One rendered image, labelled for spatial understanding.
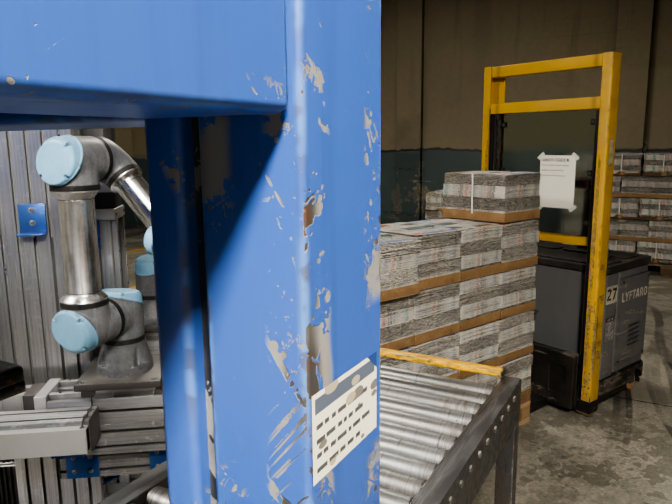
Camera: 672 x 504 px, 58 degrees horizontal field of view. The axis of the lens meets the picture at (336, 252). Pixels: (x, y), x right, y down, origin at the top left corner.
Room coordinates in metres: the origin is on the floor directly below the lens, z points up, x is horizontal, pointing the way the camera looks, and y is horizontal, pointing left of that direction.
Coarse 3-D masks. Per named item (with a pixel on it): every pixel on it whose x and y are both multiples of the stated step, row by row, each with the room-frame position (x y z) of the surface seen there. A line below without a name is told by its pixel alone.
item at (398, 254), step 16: (384, 240) 2.34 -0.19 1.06; (400, 240) 2.35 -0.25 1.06; (416, 240) 2.38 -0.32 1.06; (384, 256) 2.27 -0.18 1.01; (400, 256) 2.33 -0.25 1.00; (416, 256) 2.38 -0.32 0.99; (384, 272) 2.28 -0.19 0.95; (400, 272) 2.33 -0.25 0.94; (416, 272) 2.39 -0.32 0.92; (384, 288) 2.27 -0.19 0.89
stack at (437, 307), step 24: (432, 288) 2.50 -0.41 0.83; (456, 288) 2.59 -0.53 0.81; (480, 288) 2.69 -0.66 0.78; (384, 312) 2.31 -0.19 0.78; (408, 312) 2.40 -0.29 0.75; (432, 312) 2.49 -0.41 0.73; (456, 312) 2.59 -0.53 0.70; (480, 312) 2.69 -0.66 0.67; (384, 336) 2.31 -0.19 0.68; (408, 336) 2.40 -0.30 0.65; (456, 336) 2.58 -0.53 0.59; (480, 336) 2.69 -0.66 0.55; (384, 360) 2.31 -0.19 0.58; (480, 360) 2.69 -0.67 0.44
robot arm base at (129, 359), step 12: (144, 336) 1.64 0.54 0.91; (108, 348) 1.58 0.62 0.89; (120, 348) 1.58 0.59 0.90; (132, 348) 1.59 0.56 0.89; (144, 348) 1.62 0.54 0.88; (108, 360) 1.57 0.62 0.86; (120, 360) 1.57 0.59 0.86; (132, 360) 1.58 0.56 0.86; (144, 360) 1.61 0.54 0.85; (108, 372) 1.56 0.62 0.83; (120, 372) 1.56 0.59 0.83; (132, 372) 1.57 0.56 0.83; (144, 372) 1.60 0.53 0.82
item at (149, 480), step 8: (160, 464) 1.14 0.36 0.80; (152, 472) 1.11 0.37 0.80; (160, 472) 1.11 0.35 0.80; (136, 480) 1.08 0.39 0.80; (144, 480) 1.08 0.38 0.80; (152, 480) 1.08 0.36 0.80; (160, 480) 1.08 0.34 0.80; (128, 488) 1.05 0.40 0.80; (136, 488) 1.05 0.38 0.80; (144, 488) 1.05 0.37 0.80; (112, 496) 1.03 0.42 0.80; (120, 496) 1.03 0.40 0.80; (128, 496) 1.03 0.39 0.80; (136, 496) 1.03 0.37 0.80; (144, 496) 1.04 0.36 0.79
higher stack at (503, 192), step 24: (456, 192) 3.01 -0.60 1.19; (480, 192) 2.89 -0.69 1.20; (504, 192) 2.79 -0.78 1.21; (528, 192) 2.91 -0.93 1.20; (504, 240) 2.78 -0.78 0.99; (528, 240) 2.90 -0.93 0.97; (504, 288) 2.80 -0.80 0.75; (528, 288) 2.92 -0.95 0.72; (528, 312) 2.93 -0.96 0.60; (504, 336) 2.80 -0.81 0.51; (528, 336) 2.93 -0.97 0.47; (528, 360) 2.93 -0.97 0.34; (528, 384) 2.94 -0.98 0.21; (528, 408) 2.95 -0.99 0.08
